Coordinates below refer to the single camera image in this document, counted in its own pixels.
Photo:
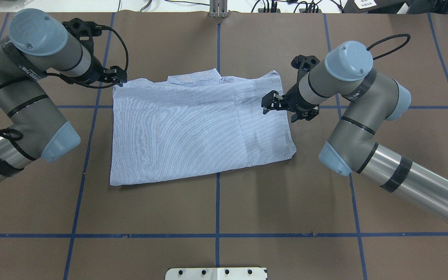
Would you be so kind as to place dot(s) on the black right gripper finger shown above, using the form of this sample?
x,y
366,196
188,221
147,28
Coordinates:
x,y
273,101
297,116

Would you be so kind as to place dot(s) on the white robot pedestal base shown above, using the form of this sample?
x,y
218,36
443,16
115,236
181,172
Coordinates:
x,y
229,273

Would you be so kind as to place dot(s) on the light blue striped shirt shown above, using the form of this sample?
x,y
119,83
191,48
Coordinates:
x,y
195,124

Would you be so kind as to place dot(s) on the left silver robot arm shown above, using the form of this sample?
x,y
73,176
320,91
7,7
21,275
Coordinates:
x,y
38,46

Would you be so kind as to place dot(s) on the aluminium frame post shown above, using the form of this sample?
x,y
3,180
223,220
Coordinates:
x,y
218,9

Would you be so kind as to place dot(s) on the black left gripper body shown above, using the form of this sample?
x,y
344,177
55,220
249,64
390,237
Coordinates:
x,y
96,71

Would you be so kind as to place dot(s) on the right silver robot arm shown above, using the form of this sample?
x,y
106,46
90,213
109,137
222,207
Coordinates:
x,y
348,71

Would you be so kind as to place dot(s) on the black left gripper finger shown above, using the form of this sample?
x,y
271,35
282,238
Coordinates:
x,y
116,71
117,80

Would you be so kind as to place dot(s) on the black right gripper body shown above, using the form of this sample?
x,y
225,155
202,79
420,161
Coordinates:
x,y
295,99

